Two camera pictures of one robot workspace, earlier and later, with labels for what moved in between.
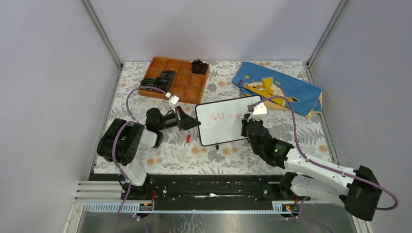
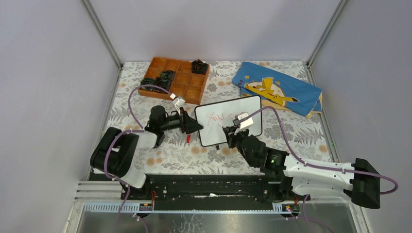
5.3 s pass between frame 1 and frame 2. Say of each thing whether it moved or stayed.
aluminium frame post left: stayed
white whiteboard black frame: stayed
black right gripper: moved
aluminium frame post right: stayed
